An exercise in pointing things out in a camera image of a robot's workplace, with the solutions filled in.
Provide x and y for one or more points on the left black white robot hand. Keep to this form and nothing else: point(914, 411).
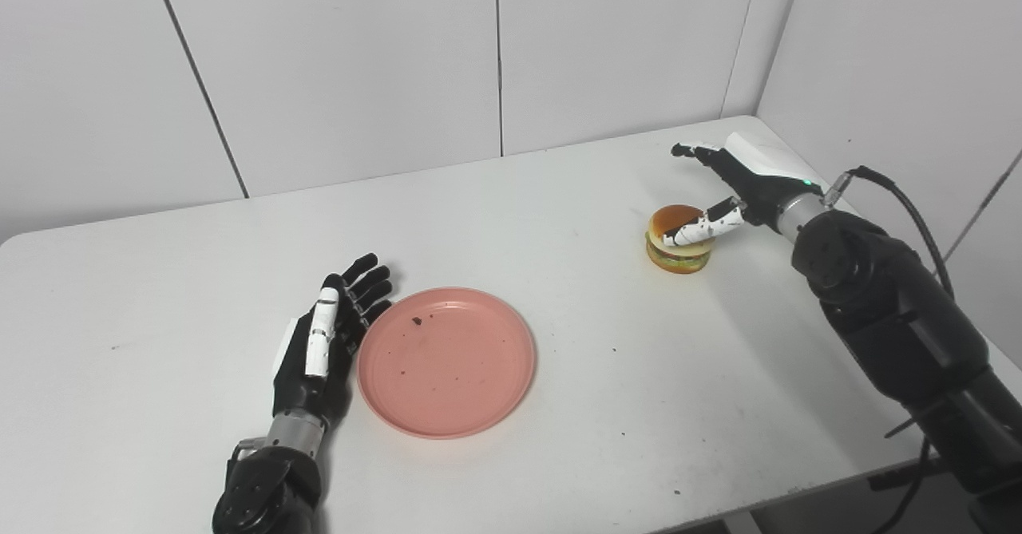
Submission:
point(319, 350)

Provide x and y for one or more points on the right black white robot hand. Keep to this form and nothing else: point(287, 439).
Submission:
point(742, 187)

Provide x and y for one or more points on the toy hamburger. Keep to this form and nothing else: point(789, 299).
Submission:
point(679, 243)

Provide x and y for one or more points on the pink plate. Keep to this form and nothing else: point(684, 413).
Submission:
point(446, 361)

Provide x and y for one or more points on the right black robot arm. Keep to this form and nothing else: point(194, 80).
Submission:
point(902, 318)

